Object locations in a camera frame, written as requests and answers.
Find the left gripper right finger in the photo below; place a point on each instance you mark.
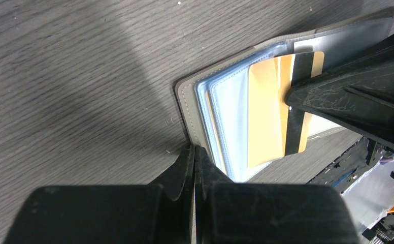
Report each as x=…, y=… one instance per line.
x=229, y=212

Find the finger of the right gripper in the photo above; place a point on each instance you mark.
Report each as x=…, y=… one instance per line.
x=358, y=95

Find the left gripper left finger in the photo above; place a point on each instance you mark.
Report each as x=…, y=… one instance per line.
x=158, y=212

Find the orange card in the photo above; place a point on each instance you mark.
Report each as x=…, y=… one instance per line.
x=275, y=129

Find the grey blue card holder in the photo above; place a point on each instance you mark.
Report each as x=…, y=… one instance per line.
x=213, y=101

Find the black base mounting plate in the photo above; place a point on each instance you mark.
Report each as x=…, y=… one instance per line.
x=346, y=169

